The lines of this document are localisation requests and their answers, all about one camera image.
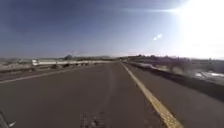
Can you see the grey asphalt road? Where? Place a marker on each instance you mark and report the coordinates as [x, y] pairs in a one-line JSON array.
[[100, 96]]

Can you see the yellow painted line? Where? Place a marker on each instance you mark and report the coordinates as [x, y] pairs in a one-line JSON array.
[[146, 90]]

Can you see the white roadside guardrail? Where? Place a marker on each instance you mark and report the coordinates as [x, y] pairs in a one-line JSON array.
[[60, 62]]

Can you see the low concrete roadside wall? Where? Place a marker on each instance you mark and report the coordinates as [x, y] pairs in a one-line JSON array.
[[180, 79]]

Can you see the dry scrub ground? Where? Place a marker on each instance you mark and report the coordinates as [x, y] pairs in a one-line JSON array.
[[200, 66]]

